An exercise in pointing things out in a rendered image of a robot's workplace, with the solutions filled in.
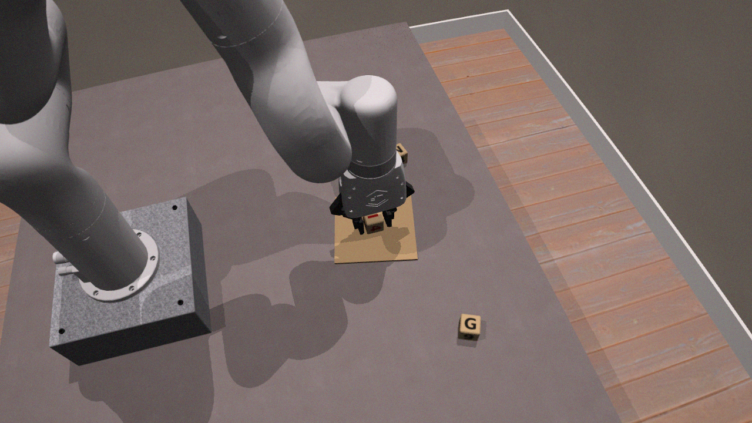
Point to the tan flat mat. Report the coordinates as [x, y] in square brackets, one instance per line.
[396, 243]

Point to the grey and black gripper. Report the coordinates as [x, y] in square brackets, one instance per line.
[362, 196]

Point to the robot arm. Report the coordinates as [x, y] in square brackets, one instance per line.
[262, 47]

